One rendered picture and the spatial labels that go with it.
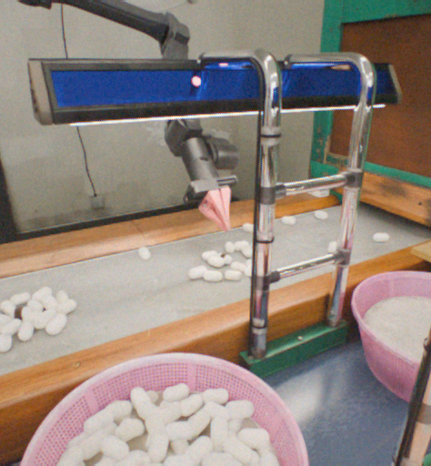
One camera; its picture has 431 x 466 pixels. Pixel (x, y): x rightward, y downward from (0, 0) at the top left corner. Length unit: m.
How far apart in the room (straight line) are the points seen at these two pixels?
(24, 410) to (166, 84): 0.43
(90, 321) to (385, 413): 0.44
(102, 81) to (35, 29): 2.15
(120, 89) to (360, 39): 0.75
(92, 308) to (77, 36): 2.19
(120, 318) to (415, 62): 0.82
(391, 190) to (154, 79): 0.64
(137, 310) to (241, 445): 0.29
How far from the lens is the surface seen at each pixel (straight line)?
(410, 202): 0.96
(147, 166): 2.86
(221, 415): 0.48
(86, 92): 0.51
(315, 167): 1.22
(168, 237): 0.87
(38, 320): 0.63
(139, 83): 0.53
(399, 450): 0.42
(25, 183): 2.71
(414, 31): 1.04
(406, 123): 1.03
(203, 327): 0.56
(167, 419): 0.48
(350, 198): 0.57
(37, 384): 0.52
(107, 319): 0.63
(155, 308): 0.64
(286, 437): 0.45
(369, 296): 0.71
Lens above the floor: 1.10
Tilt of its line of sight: 23 degrees down
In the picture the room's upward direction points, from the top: straight up
